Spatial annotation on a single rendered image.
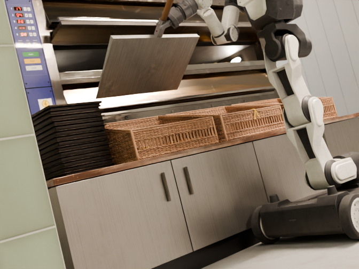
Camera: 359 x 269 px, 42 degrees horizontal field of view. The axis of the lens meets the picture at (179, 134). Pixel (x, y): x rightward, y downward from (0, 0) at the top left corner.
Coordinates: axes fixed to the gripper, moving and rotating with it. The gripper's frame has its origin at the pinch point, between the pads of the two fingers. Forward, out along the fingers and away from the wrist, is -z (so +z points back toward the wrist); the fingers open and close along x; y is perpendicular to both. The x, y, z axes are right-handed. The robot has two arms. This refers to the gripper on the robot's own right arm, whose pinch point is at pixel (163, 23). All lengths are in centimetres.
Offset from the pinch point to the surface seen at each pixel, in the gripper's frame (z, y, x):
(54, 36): -46, 12, -47
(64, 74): -52, 26, -32
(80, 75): -45, 33, -31
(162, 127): -29, 27, 33
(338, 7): 236, 206, -87
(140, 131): -40, 20, 33
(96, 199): -74, 9, 58
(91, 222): -81, 10, 64
